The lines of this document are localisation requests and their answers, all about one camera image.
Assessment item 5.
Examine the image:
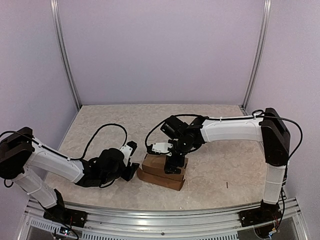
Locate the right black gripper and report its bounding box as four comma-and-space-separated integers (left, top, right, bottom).
163, 136, 195, 174

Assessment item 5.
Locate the brown cardboard paper box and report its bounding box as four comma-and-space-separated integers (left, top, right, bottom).
136, 154, 189, 191

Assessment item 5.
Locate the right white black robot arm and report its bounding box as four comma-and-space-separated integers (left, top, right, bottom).
152, 108, 291, 222

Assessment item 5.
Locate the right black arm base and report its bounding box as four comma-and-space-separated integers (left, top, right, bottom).
238, 205, 282, 227

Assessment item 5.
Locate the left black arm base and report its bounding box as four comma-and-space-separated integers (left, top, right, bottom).
43, 205, 88, 228

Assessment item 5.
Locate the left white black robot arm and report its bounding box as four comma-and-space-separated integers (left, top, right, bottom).
0, 127, 140, 223

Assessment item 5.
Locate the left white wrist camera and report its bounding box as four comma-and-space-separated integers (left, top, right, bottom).
120, 141, 138, 166

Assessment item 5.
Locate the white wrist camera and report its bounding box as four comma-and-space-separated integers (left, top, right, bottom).
147, 142, 173, 156
120, 141, 138, 166

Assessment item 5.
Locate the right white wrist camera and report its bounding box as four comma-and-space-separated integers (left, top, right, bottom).
147, 142, 173, 156

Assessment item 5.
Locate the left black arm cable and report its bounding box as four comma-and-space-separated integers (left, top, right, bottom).
0, 123, 129, 188

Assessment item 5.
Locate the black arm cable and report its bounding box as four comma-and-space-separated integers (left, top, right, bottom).
144, 109, 304, 161
0, 123, 129, 188

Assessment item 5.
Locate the front aluminium frame rail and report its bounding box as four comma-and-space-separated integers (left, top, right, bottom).
13, 198, 311, 240

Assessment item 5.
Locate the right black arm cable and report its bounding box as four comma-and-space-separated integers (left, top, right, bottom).
144, 109, 304, 161

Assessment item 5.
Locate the left aluminium frame post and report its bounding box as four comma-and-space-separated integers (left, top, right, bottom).
50, 0, 82, 111

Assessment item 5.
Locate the aluminium frame post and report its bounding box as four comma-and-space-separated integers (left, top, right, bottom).
241, 0, 272, 111
50, 0, 82, 111

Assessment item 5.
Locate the right aluminium frame post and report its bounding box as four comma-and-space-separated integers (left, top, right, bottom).
241, 0, 272, 111

